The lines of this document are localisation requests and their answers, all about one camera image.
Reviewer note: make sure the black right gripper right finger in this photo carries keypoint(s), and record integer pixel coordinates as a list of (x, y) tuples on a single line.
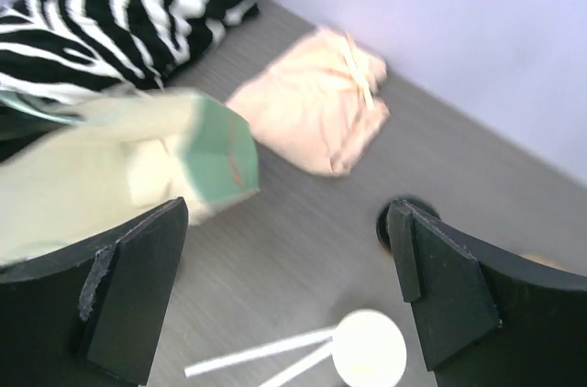
[(485, 316)]

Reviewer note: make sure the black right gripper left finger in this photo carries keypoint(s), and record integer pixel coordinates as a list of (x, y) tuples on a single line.
[(91, 314)]

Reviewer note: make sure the brown paper coffee cup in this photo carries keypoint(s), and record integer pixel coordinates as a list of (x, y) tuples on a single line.
[(542, 260)]

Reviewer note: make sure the black plastic cup lid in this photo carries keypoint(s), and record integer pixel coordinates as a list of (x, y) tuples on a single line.
[(382, 230)]

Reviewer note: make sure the green illustrated paper bag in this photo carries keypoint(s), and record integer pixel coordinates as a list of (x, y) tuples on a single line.
[(124, 156)]

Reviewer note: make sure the white wrapped straw left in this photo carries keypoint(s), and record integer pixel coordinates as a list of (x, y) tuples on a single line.
[(262, 351)]

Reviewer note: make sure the white wrapped straw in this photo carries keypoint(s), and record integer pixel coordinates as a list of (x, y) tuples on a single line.
[(262, 351), (300, 366)]

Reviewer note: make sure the white wrapped straw right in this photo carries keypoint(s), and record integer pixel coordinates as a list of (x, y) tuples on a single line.
[(300, 366)]

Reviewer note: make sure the beige cloth pouch with ribbon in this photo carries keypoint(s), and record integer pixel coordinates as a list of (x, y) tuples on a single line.
[(316, 105)]

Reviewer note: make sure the zebra print plush blanket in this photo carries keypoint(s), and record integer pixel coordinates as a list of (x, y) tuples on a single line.
[(66, 52)]

